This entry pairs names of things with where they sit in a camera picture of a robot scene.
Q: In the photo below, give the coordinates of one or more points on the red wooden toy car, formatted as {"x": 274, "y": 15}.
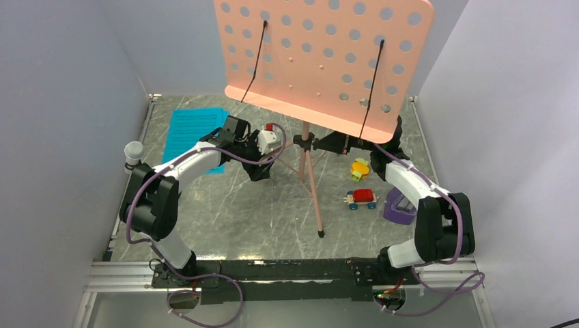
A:
{"x": 361, "y": 197}

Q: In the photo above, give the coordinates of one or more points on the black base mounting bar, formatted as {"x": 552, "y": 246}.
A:
{"x": 356, "y": 279}

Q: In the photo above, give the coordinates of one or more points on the orange yellow toy block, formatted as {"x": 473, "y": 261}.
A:
{"x": 359, "y": 169}

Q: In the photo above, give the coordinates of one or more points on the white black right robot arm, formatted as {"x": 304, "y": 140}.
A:
{"x": 443, "y": 229}

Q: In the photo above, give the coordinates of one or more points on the pink music stand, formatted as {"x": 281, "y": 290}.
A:
{"x": 342, "y": 65}

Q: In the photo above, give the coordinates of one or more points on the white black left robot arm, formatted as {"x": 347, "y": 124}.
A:
{"x": 151, "y": 201}

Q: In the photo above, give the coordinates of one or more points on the aluminium frame rail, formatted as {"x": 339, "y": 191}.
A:
{"x": 123, "y": 277}

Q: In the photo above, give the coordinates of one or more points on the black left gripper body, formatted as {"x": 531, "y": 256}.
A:
{"x": 248, "y": 151}

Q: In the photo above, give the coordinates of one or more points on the grey microphone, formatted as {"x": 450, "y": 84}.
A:
{"x": 134, "y": 152}

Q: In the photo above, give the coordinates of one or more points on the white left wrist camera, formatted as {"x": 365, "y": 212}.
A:
{"x": 268, "y": 139}

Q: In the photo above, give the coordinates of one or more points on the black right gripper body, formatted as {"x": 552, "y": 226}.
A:
{"x": 360, "y": 143}

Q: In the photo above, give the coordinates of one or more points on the blue sheet music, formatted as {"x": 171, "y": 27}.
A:
{"x": 188, "y": 126}

